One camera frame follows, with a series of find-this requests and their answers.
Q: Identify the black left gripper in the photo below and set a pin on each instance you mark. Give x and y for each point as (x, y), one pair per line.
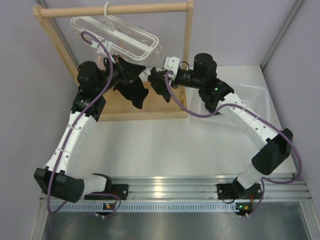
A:
(126, 70)

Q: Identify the pink sock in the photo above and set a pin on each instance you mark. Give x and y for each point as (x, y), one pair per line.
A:
(100, 60)

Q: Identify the white plastic clip hanger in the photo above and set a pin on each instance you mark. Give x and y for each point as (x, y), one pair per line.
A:
(119, 37)

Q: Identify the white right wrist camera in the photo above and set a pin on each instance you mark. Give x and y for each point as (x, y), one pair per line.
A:
(172, 64)

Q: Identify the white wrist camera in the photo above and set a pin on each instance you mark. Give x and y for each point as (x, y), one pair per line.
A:
(102, 47)
(172, 64)

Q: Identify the aluminium mounting rail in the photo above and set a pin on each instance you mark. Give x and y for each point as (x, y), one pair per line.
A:
(184, 195)

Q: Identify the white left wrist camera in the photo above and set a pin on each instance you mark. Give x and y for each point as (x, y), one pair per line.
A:
(102, 47)

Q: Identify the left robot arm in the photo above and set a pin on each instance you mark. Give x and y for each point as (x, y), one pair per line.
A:
(55, 178)

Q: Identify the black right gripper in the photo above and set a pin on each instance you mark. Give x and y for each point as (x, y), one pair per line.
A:
(174, 83)

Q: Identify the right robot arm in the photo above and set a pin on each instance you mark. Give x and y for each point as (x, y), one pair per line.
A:
(274, 145)

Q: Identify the wooden drying rack frame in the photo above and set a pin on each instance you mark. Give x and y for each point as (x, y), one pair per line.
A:
(117, 108)

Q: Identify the black striped sock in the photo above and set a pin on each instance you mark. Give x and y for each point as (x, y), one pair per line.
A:
(124, 89)

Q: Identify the white plastic basket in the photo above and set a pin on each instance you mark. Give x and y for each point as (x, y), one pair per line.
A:
(255, 97)

